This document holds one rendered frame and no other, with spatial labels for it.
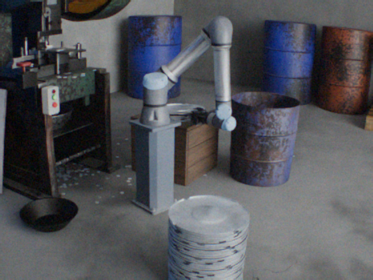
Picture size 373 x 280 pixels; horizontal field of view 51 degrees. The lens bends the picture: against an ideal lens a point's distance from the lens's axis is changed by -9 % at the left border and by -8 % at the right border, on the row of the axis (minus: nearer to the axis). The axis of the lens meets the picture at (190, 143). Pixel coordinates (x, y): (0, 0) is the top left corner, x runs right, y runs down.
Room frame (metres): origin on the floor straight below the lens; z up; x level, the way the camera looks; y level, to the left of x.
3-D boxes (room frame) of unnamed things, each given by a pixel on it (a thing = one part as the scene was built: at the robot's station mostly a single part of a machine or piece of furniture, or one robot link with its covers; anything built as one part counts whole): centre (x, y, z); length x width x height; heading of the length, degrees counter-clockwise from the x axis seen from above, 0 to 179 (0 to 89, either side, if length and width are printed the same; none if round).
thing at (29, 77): (1.95, 0.82, 0.62); 0.10 x 0.06 x 0.20; 151
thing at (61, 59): (2.25, 0.72, 0.72); 0.25 x 0.14 x 0.14; 61
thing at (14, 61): (2.19, 0.95, 0.76); 0.17 x 0.06 x 0.10; 151
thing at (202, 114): (2.23, -0.06, 0.41); 0.12 x 0.09 x 0.08; 40
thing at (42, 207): (1.72, 0.68, 0.04); 0.30 x 0.30 x 0.07
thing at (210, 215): (1.34, -0.07, 0.31); 0.29 x 0.29 x 0.01
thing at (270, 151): (2.43, -0.44, 0.24); 0.42 x 0.42 x 0.48
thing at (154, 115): (2.00, 0.17, 0.50); 0.15 x 0.15 x 0.10
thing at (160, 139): (2.00, 0.17, 0.23); 0.19 x 0.19 x 0.45; 45
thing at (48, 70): (2.33, 0.87, 0.68); 0.45 x 0.30 x 0.06; 151
